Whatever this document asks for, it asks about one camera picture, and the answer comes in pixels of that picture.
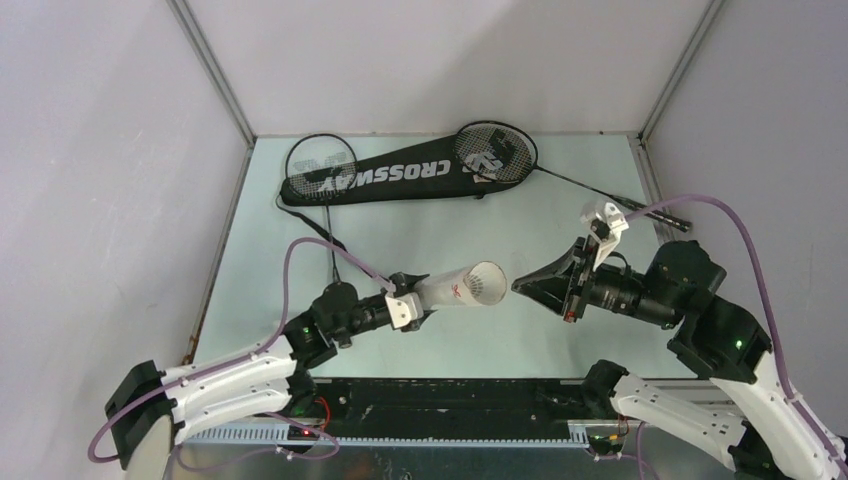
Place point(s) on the white shuttlecock tube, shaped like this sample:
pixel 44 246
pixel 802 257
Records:
pixel 480 284

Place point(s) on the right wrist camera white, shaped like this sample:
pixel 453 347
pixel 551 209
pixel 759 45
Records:
pixel 606 223

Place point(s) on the badminton racket black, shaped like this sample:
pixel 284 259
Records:
pixel 501 153
pixel 318 168

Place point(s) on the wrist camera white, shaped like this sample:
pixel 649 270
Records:
pixel 405 311
pixel 606 223

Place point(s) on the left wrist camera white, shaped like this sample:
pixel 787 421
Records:
pixel 405 311

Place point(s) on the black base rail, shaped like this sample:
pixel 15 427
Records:
pixel 511 410

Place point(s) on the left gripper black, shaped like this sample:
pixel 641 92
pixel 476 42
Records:
pixel 403 279

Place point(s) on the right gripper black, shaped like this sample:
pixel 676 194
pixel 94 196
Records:
pixel 549 285

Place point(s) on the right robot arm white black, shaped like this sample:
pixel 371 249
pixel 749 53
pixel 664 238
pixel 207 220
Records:
pixel 769 437

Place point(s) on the black racket bag crossway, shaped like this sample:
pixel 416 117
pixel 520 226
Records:
pixel 422 171

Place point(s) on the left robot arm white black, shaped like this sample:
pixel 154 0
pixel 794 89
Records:
pixel 156 410

